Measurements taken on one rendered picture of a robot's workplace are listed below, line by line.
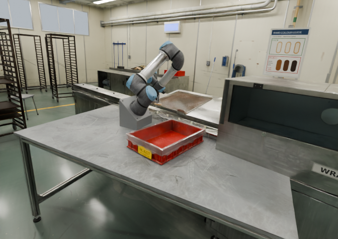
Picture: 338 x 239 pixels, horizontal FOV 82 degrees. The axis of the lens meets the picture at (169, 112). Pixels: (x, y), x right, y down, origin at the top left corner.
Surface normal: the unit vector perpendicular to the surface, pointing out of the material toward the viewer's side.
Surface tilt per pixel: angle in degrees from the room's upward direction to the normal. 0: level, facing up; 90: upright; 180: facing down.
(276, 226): 0
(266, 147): 90
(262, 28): 90
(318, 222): 90
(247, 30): 90
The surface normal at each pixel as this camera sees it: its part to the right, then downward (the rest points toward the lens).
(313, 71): -0.66, 0.18
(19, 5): 0.75, 0.22
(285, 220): 0.05, -0.96
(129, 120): -0.45, 0.23
